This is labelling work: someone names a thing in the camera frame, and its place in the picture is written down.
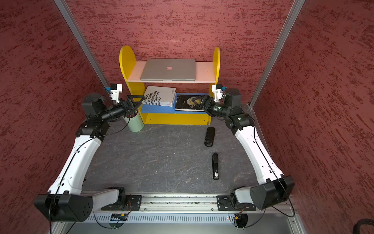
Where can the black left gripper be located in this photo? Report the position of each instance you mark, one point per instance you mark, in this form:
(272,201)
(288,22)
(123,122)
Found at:
(130,107)

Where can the black book with gold emblem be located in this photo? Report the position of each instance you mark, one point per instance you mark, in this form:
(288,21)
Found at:
(189,103)

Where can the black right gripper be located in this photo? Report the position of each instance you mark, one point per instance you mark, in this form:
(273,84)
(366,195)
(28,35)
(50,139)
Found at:
(208,108)

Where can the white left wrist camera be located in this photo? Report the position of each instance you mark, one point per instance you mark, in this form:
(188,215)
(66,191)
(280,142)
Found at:
(114,91)

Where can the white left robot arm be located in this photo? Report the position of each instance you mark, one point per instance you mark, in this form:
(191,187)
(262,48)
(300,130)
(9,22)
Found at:
(64,200)

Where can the aluminium corner post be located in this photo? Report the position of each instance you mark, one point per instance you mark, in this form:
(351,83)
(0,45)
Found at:
(74,27)
(285,31)

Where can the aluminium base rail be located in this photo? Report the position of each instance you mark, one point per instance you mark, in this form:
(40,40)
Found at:
(178,203)

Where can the white book with black text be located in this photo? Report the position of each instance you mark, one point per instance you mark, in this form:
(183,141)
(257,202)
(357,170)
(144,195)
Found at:
(159,96)

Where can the aluminium corner post right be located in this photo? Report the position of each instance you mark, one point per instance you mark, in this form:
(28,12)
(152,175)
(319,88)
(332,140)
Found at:
(285,31)

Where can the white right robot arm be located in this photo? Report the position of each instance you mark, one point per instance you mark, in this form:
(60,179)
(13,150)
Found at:
(273,186)

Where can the silver laptop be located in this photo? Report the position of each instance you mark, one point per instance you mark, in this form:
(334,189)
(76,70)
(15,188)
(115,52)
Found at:
(169,70)

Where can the green pencil cup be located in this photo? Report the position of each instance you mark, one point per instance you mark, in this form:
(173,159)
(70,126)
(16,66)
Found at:
(134,122)

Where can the aluminium corner post left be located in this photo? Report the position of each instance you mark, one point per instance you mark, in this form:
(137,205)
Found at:
(74,27)

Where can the black stapler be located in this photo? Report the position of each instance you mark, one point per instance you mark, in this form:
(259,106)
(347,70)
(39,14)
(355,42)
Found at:
(215,166)

